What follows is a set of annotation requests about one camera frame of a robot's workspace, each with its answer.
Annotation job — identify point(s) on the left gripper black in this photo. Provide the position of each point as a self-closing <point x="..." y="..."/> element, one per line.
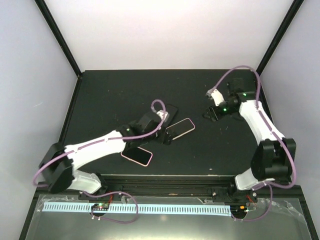
<point x="161" y="139"/>

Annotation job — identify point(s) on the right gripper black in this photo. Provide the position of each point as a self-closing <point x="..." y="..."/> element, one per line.
<point x="214" y="115"/>

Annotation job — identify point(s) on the phone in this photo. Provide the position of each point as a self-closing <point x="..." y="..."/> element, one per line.
<point x="138" y="155"/>
<point x="180" y="129"/>
<point x="171" y="112"/>

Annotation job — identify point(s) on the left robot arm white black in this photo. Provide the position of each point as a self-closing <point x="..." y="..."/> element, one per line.
<point x="61" y="165"/>

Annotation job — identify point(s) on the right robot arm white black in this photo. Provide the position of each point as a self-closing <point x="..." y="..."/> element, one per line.
<point x="274" y="155"/>

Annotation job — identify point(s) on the phone in pink case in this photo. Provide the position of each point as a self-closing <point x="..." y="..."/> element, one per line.
<point x="138" y="155"/>

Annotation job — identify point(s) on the left small circuit board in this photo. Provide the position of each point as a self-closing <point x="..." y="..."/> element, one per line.
<point x="100" y="207"/>

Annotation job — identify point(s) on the small circuit board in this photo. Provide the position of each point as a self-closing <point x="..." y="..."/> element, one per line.
<point x="100" y="207"/>
<point x="239" y="208"/>

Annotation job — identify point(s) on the right small circuit board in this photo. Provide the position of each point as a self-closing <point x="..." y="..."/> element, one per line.
<point x="239" y="208"/>

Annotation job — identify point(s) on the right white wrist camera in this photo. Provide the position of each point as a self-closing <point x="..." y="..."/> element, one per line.
<point x="215" y="95"/>

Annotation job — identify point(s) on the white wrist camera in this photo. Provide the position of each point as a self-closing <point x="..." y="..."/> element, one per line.
<point x="215" y="95"/>
<point x="162" y="115"/>

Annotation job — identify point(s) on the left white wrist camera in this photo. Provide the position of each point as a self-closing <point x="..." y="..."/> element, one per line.
<point x="162" y="115"/>

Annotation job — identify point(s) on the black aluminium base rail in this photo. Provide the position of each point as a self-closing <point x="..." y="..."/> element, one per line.
<point x="218" y="188"/>

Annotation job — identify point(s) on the light blue slotted cable duct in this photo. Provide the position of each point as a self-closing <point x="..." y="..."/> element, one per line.
<point x="153" y="209"/>

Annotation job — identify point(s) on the right black frame post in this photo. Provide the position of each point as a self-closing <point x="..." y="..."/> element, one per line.
<point x="282" y="29"/>

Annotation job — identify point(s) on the black frame post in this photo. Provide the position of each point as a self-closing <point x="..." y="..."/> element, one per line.
<point x="46" y="13"/>
<point x="282" y="29"/>

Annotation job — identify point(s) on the left black frame post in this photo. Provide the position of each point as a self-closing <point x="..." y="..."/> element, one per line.
<point x="46" y="13"/>

